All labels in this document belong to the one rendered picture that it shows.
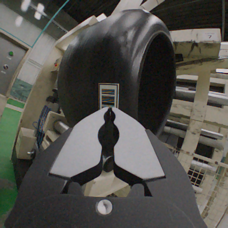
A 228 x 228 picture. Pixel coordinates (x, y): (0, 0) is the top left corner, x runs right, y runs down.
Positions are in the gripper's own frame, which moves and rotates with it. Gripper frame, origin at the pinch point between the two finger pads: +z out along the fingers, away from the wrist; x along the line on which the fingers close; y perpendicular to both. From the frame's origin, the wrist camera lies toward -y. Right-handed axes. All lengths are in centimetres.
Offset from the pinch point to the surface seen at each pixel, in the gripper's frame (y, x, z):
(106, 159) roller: 17.5, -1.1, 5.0
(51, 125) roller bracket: 24.3, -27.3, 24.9
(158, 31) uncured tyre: -12.0, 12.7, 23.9
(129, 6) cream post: -42, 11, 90
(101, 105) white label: 4.1, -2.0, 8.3
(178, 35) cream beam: -20, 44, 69
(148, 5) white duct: -64, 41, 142
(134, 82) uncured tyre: 0.3, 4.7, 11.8
